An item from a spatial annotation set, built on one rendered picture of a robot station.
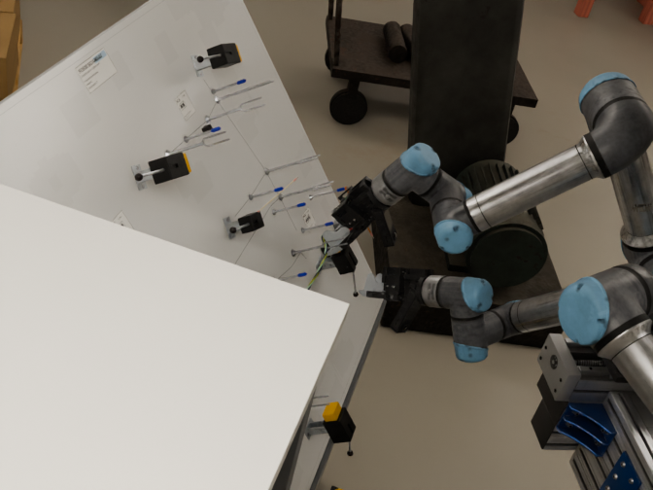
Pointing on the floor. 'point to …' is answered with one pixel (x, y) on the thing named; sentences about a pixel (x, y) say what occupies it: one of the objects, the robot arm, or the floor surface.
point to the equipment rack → (148, 360)
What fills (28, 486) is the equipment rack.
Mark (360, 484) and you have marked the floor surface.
